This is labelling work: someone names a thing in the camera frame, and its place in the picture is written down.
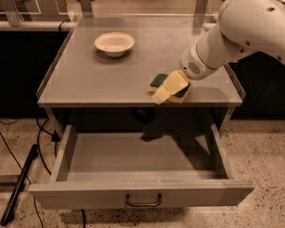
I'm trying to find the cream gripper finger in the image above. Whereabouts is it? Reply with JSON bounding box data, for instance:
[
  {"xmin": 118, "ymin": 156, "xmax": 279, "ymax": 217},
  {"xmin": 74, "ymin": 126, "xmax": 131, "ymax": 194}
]
[{"xmin": 152, "ymin": 70, "xmax": 189, "ymax": 105}]

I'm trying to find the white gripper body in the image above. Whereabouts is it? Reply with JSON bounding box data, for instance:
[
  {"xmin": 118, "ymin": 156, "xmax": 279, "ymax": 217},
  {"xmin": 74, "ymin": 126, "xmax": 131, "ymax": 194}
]
[{"xmin": 180, "ymin": 43, "xmax": 218, "ymax": 81}]

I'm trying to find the green and yellow sponge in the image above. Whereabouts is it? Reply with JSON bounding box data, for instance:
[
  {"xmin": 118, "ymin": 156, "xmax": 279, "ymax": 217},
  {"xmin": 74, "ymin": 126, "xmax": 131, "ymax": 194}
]
[{"xmin": 148, "ymin": 74, "xmax": 191, "ymax": 104}]

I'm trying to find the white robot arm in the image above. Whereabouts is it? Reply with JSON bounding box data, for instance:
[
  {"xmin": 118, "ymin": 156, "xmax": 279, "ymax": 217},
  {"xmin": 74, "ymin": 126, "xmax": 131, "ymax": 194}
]
[{"xmin": 152, "ymin": 0, "xmax": 285, "ymax": 105}]

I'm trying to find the grey drawer cabinet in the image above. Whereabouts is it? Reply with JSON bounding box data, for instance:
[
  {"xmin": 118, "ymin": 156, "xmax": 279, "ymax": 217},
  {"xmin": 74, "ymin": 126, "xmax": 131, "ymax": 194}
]
[{"xmin": 38, "ymin": 16, "xmax": 243, "ymax": 138}]

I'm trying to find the open grey top drawer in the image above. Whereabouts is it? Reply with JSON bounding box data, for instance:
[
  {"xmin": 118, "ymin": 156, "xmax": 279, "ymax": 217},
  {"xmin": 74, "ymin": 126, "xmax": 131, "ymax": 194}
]
[{"xmin": 29, "ymin": 125, "xmax": 254, "ymax": 209}]

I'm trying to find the white bowl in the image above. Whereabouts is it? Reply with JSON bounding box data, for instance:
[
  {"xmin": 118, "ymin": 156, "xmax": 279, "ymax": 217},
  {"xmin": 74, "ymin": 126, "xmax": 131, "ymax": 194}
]
[{"xmin": 94, "ymin": 32, "xmax": 135, "ymax": 57}]

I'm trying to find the black bar on floor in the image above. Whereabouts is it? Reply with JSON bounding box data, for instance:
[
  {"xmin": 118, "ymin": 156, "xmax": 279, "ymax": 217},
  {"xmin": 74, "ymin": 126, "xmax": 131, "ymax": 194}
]
[{"xmin": 0, "ymin": 144, "xmax": 37, "ymax": 226}]

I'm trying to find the right metal post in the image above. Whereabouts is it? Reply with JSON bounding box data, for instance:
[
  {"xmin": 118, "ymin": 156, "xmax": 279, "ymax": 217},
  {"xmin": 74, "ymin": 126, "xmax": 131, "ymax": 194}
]
[{"xmin": 195, "ymin": 0, "xmax": 208, "ymax": 16}]

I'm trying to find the metal post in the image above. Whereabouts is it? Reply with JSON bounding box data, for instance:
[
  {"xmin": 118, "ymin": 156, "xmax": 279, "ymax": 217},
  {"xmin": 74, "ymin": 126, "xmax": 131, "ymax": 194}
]
[
  {"xmin": 0, "ymin": 0, "xmax": 22, "ymax": 27},
  {"xmin": 79, "ymin": 0, "xmax": 93, "ymax": 18},
  {"xmin": 195, "ymin": 0, "xmax": 208, "ymax": 16}
]

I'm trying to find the middle metal post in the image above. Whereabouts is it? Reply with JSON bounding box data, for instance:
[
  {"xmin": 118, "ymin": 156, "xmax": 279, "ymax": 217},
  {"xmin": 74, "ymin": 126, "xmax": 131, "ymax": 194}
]
[{"xmin": 79, "ymin": 0, "xmax": 93, "ymax": 18}]

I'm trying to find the black drawer handle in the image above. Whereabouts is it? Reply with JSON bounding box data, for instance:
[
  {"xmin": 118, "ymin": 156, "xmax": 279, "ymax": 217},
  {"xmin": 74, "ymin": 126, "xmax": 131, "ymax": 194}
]
[{"xmin": 125, "ymin": 194, "xmax": 162, "ymax": 208}]

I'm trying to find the black floor cable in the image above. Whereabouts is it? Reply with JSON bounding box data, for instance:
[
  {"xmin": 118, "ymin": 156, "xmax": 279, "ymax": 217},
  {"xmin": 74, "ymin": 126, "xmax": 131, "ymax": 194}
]
[{"xmin": 0, "ymin": 117, "xmax": 61, "ymax": 228}]

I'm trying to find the left metal post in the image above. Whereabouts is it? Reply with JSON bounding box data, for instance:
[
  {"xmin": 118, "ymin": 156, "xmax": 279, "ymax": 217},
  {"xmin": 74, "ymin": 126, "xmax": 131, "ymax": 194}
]
[{"xmin": 0, "ymin": 0, "xmax": 22, "ymax": 27}]

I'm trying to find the white horizontal rail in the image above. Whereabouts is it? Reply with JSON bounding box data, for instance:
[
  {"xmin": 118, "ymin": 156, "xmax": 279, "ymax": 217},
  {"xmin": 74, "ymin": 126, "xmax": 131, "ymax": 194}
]
[{"xmin": 0, "ymin": 17, "xmax": 216, "ymax": 31}]

